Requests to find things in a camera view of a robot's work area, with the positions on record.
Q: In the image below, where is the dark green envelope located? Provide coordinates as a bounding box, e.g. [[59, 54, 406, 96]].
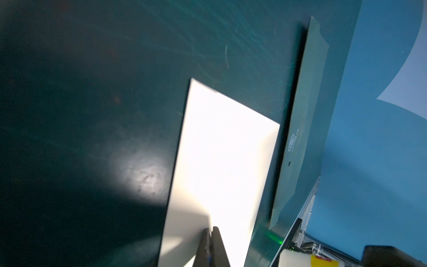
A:
[[269, 17, 329, 229]]

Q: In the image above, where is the cream yellow envelope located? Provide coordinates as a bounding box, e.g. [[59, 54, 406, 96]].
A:
[[159, 79, 280, 267]]

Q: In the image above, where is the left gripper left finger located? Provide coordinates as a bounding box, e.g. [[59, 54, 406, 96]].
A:
[[192, 228, 211, 267]]

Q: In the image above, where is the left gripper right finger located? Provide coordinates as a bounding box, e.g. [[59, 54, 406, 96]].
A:
[[211, 227, 231, 267]]

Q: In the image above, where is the yellow glue stick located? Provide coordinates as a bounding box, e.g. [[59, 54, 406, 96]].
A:
[[310, 255, 340, 267]]

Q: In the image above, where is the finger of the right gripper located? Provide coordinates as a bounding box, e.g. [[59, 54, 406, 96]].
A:
[[361, 245, 427, 267]]

